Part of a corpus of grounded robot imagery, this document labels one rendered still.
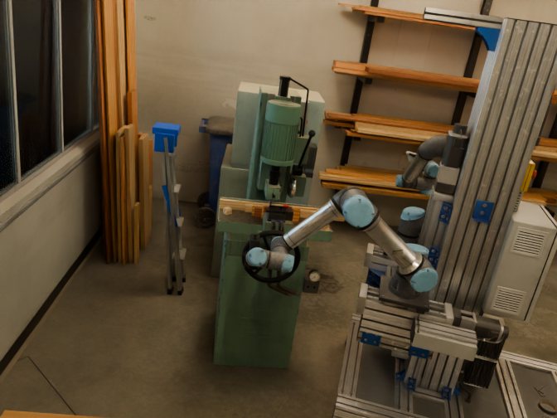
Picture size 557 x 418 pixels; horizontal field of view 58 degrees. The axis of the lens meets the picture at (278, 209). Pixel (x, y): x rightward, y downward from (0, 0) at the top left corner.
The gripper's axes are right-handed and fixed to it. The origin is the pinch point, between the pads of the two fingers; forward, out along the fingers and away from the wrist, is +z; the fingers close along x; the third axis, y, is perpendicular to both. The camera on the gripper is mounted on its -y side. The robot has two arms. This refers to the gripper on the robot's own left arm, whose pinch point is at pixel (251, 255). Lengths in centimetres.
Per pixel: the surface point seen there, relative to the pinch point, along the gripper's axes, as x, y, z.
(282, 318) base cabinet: 23, 32, 45
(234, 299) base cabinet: -4.4, 23.1, 40.0
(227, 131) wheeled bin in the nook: -15, -110, 174
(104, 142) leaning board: -98, -74, 109
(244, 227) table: -3.3, -14.6, 18.8
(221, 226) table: -14.8, -14.5, 18.9
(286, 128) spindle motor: 13, -64, 0
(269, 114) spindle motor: 4, -70, 1
